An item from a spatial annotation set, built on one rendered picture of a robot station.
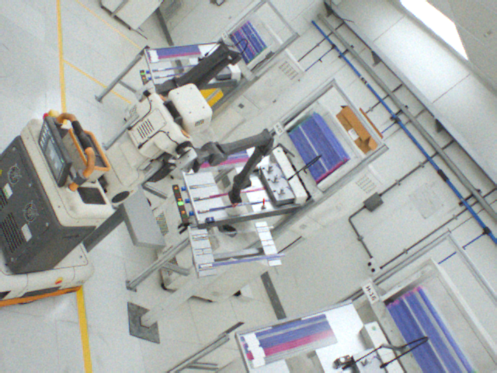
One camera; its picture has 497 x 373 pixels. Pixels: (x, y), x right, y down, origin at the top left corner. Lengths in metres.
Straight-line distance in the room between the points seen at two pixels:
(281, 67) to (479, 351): 2.77
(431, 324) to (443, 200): 1.98
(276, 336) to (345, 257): 2.09
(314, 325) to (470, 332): 0.83
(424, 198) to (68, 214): 3.23
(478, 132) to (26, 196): 3.73
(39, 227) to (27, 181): 0.22
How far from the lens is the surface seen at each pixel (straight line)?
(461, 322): 2.63
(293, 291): 4.62
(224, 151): 2.20
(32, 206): 2.15
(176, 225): 3.45
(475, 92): 4.68
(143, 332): 3.04
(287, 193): 3.01
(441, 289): 2.68
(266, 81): 4.11
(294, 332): 2.50
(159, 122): 2.12
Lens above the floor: 1.94
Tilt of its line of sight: 17 degrees down
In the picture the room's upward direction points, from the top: 51 degrees clockwise
